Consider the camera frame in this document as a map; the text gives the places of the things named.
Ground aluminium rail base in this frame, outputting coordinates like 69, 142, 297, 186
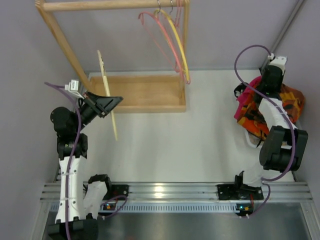
39, 181, 313, 216

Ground cream plastic hanger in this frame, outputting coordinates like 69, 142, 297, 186
97, 50, 118, 141

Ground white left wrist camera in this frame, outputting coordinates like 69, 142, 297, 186
64, 79, 85, 99

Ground thin pink wire hanger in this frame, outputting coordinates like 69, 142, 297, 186
173, 0, 184, 29

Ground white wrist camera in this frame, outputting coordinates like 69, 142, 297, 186
64, 79, 85, 99
267, 53, 288, 75

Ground yellow hanger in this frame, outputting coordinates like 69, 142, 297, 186
153, 8, 191, 85

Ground pink cloth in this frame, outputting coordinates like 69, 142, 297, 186
234, 76, 262, 120

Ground orange camouflage trousers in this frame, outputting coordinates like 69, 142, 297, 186
235, 84, 306, 141

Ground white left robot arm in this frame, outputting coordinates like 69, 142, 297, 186
48, 91, 123, 240

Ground black white patterned cloth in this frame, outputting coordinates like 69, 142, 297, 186
233, 83, 250, 103

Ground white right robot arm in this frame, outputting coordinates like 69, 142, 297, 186
234, 64, 308, 195

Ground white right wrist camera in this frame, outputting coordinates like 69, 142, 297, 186
267, 53, 288, 75

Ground wooden clothes rack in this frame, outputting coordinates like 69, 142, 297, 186
34, 0, 190, 114

